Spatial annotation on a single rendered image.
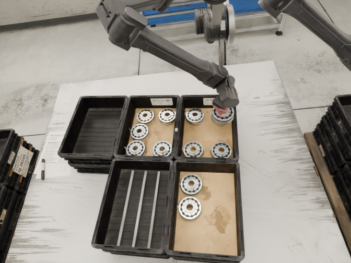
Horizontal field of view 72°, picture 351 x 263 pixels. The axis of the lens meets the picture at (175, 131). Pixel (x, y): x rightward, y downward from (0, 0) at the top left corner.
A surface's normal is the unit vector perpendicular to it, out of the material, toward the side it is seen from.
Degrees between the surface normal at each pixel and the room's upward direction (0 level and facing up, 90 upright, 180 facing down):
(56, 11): 90
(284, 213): 0
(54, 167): 0
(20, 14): 90
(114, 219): 0
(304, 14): 87
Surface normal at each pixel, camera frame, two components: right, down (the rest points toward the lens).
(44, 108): -0.11, -0.55
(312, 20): -0.03, 0.81
